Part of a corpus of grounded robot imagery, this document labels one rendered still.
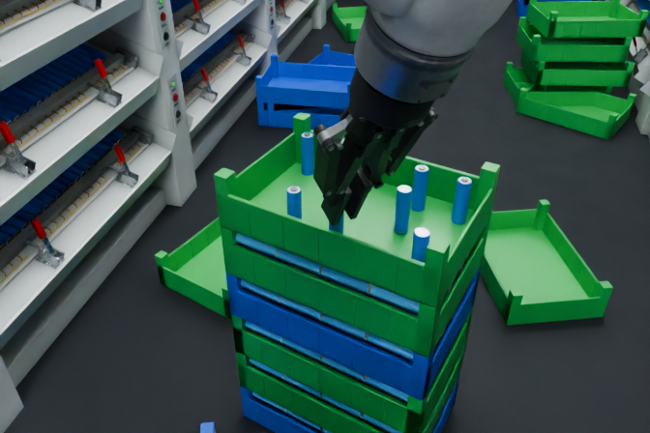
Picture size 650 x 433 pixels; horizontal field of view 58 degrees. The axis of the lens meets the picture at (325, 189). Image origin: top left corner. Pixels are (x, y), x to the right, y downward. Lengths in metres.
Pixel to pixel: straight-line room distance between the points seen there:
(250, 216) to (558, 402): 0.66
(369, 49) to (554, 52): 1.60
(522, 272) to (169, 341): 0.75
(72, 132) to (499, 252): 0.93
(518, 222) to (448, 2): 1.11
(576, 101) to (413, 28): 1.74
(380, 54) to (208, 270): 0.93
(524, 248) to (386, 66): 1.01
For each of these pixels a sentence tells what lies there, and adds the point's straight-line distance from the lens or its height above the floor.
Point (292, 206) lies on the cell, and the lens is 0.73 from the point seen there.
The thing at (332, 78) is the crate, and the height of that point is 0.09.
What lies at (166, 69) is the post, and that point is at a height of 0.36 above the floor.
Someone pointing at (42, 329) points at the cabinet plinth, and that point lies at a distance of 1.23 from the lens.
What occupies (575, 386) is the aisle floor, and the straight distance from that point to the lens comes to 1.19.
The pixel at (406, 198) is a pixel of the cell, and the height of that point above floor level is 0.46.
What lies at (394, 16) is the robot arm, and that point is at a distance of 0.43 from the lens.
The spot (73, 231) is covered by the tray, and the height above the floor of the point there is 0.18.
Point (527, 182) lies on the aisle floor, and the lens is 1.68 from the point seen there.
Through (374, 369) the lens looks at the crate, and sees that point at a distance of 0.79.
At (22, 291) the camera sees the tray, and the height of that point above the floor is 0.17.
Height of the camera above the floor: 0.87
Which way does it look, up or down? 34 degrees down
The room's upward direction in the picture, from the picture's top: straight up
